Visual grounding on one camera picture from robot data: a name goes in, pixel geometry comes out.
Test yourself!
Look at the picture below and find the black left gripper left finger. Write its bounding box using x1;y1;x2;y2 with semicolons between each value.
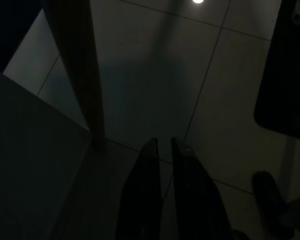
116;137;164;240

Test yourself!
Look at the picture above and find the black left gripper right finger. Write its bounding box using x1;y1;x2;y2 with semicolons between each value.
171;136;235;240

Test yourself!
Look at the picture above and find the wooden table leg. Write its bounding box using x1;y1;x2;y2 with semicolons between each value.
41;0;108;152

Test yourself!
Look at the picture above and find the black rounded object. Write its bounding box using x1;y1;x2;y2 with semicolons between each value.
253;0;300;142

